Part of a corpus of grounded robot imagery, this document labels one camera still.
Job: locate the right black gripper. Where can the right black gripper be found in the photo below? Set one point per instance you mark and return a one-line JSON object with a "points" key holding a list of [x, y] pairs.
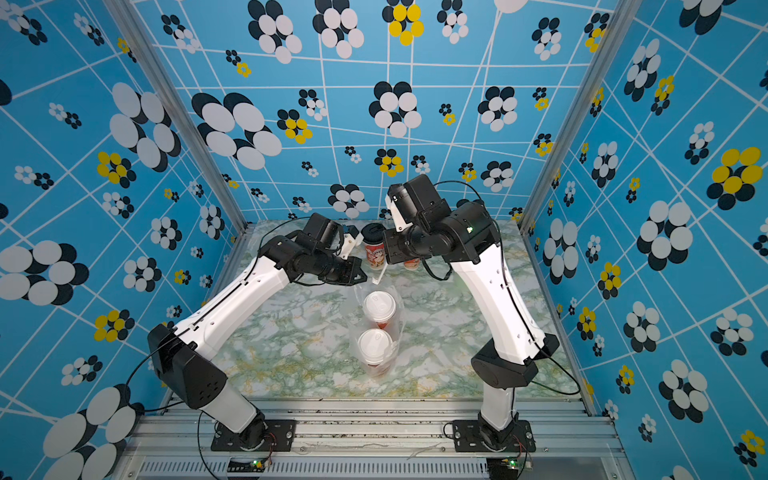
{"points": [[393, 239]]}

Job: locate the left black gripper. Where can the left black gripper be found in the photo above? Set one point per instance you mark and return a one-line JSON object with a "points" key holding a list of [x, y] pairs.
{"points": [[352, 277]]}

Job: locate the red cup white lid front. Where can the red cup white lid front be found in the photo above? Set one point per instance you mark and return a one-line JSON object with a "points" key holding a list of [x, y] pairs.
{"points": [[380, 307]]}

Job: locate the red cup white lid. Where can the red cup white lid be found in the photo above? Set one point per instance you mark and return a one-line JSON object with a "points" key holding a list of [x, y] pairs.
{"points": [[376, 350], [380, 307]]}

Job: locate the clear plastic carrier bag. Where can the clear plastic carrier bag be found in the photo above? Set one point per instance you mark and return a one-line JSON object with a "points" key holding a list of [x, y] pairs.
{"points": [[358, 322]]}

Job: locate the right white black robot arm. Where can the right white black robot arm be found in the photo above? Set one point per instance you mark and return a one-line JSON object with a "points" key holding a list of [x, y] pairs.
{"points": [[470, 243]]}

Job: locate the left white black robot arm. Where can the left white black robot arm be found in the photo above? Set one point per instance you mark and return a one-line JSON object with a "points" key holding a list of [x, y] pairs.
{"points": [[183, 354]]}

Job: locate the red cup black lid right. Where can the red cup black lid right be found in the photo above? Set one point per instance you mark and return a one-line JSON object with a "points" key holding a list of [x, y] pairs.
{"points": [[412, 264]]}

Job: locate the red cup black lid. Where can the red cup black lid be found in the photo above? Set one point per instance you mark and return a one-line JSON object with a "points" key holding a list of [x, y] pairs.
{"points": [[374, 243], [412, 264]]}

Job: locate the red cup black lid left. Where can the red cup black lid left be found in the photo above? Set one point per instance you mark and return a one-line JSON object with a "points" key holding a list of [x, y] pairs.
{"points": [[374, 243]]}

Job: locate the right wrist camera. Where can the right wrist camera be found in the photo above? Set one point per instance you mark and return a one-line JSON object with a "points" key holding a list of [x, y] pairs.
{"points": [[416, 203]]}

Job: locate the aluminium rail frame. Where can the aluminium rail frame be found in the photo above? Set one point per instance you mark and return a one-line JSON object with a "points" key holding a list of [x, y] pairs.
{"points": [[380, 439]]}

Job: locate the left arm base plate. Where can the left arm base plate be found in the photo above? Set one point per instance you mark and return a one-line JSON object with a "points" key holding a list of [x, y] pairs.
{"points": [[264, 436]]}

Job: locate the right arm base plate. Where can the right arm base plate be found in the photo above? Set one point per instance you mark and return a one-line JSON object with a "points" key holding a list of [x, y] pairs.
{"points": [[477, 436]]}

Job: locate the right aluminium corner post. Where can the right aluminium corner post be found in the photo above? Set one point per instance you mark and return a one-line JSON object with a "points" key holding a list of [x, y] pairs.
{"points": [[621, 21]]}

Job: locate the aluminium corner post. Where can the aluminium corner post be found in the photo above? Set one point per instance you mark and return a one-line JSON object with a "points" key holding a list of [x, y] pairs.
{"points": [[128, 22], [621, 21]]}

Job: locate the left aluminium corner post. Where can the left aluminium corner post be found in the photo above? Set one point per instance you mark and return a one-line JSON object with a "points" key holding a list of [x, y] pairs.
{"points": [[128, 22]]}

